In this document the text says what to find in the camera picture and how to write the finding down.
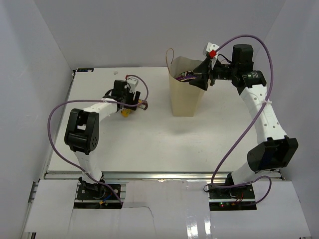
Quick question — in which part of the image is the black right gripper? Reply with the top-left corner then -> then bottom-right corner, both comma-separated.
189,58 -> 238,91

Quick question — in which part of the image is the dark purple nut snack bag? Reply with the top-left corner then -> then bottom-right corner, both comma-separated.
175,71 -> 199,82

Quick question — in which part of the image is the yellow M&M's packet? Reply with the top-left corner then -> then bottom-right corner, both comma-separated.
121,108 -> 132,118

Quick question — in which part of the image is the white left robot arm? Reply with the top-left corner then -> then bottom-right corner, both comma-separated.
64,78 -> 141,199

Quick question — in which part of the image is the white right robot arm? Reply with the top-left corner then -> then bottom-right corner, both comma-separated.
189,42 -> 299,199

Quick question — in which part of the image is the beige paper bag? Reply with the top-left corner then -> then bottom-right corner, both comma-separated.
165,52 -> 205,117

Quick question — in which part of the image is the brown chocolate bar wrapper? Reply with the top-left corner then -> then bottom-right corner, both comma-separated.
138,100 -> 148,111

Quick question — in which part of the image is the left blue table label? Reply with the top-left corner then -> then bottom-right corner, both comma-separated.
76,68 -> 94,73

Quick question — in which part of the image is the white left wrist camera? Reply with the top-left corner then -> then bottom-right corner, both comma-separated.
126,75 -> 139,93

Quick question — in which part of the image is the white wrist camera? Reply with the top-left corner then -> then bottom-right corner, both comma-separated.
204,42 -> 219,70
126,75 -> 139,93

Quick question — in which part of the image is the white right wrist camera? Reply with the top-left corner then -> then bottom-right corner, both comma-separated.
204,42 -> 219,70

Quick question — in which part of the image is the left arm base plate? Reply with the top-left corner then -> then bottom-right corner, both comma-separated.
76,184 -> 121,202

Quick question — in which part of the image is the aluminium front rail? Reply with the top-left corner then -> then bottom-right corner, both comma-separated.
44,171 -> 282,182

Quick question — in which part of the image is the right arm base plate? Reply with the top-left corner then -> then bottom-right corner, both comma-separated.
203,185 -> 257,212

